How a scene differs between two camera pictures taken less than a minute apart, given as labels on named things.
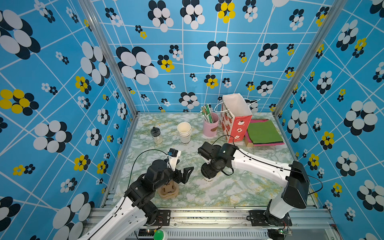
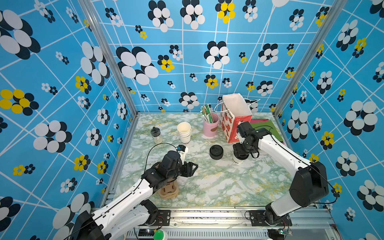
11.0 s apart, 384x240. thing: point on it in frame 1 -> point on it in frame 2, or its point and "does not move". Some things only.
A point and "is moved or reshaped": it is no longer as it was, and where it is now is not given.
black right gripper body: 210,169 -> 242,148
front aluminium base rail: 241,224 does not move
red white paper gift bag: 235,117 does not move
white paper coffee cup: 208,180 is moved or reshaped
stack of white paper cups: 184,132 does not move
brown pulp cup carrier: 170,190 does not move
